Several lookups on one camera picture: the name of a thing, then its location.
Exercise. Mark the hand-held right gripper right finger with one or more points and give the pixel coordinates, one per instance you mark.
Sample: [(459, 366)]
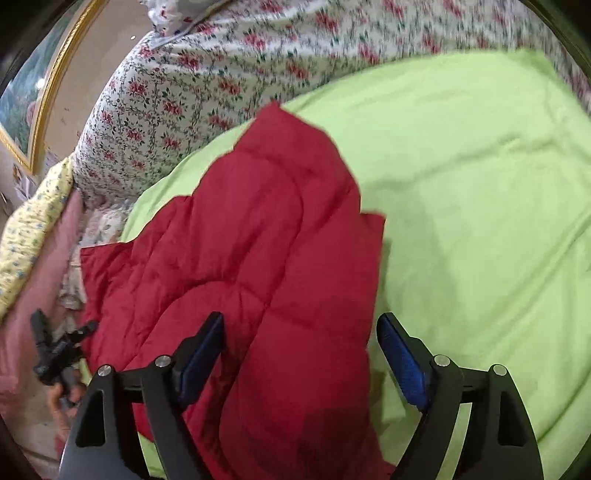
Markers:
[(406, 360)]

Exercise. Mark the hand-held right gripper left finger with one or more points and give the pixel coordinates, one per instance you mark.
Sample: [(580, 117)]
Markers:
[(198, 355)]

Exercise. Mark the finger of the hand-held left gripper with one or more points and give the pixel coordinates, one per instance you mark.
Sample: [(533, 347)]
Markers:
[(40, 330), (83, 332)]

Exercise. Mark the red quilted jacket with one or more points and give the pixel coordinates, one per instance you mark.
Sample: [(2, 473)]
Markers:
[(254, 230)]

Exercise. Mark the person's left hand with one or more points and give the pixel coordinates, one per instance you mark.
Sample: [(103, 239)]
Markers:
[(57, 401)]

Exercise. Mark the pink cloth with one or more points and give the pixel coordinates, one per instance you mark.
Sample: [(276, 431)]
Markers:
[(46, 277)]

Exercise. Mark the yellow patterned pillow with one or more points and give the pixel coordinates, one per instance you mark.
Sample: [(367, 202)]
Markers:
[(27, 240)]

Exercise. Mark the pastel floral ruffled pillow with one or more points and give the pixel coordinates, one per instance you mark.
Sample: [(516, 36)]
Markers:
[(101, 226)]

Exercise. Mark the light green bed sheet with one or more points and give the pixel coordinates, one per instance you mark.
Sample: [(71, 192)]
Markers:
[(461, 207)]

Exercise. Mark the gold framed picture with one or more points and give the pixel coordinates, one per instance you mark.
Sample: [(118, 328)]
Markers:
[(27, 92)]

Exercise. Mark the rose print floral duvet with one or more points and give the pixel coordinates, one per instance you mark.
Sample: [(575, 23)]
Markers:
[(184, 92)]

